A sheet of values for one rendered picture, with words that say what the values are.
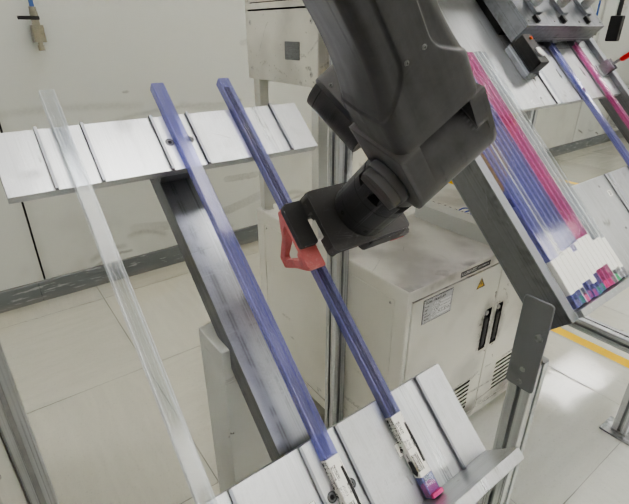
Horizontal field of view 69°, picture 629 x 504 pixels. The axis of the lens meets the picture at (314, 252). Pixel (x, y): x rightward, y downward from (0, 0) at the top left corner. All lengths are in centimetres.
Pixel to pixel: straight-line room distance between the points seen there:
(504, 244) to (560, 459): 93
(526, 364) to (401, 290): 32
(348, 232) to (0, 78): 190
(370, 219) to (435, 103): 17
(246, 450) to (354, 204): 34
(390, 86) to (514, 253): 59
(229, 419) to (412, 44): 44
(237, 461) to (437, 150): 45
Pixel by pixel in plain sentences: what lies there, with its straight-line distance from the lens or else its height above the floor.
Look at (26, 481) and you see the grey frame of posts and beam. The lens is 104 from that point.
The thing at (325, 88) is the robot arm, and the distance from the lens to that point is 37.
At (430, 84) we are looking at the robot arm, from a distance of 27.
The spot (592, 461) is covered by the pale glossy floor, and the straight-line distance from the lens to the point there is 166.
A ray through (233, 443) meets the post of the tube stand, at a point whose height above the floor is 68.
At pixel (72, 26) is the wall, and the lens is 224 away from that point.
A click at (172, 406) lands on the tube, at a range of 41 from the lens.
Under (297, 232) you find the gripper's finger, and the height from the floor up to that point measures 95.
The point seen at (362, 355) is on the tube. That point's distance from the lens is 48.
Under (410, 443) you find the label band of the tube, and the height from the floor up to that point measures 76.
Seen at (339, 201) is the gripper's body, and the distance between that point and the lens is 43.
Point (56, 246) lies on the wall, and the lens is 238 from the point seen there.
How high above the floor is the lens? 112
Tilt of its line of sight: 26 degrees down
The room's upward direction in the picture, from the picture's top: straight up
